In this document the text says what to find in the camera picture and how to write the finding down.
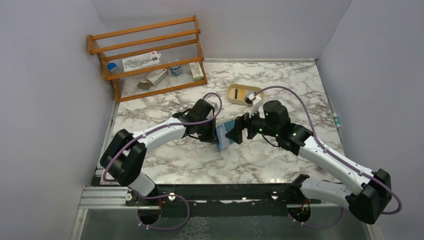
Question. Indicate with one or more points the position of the green white small box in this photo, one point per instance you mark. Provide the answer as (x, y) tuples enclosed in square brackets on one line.
[(196, 71)]

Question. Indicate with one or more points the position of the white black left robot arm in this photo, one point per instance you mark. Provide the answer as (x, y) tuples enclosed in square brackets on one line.
[(124, 156)]

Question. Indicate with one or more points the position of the wooden tiered shelf rack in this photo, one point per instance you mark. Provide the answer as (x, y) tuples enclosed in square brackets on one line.
[(177, 40)]

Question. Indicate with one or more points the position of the beige oval tray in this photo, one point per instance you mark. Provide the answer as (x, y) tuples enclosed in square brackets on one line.
[(230, 92)]

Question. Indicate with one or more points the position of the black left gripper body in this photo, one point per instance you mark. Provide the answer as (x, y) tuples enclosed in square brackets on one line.
[(208, 131)]

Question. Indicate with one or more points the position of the yellow grey card in tray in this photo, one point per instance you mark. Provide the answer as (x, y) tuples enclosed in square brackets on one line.
[(240, 94)]

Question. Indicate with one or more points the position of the white blister pack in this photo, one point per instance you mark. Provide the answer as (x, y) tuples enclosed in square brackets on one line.
[(141, 61)]

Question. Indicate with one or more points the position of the aluminium frame rail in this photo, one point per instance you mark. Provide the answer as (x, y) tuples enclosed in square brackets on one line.
[(103, 197)]

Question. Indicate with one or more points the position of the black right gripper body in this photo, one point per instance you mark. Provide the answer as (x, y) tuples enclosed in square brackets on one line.
[(246, 126)]

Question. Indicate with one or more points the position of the blue white eraser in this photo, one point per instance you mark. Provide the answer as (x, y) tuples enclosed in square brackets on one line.
[(113, 68)]

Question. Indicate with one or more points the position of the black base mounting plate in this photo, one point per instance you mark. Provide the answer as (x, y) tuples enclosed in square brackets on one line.
[(217, 200)]

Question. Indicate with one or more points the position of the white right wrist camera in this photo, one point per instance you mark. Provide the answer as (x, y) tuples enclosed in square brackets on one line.
[(254, 102)]

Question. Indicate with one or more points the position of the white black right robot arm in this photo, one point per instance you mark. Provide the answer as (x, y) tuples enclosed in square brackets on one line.
[(364, 192)]

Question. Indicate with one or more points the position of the blue white small jar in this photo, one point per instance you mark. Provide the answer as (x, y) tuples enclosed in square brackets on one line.
[(175, 70)]

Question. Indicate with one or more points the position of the blue leather card holder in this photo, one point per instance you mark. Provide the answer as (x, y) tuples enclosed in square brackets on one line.
[(221, 131)]

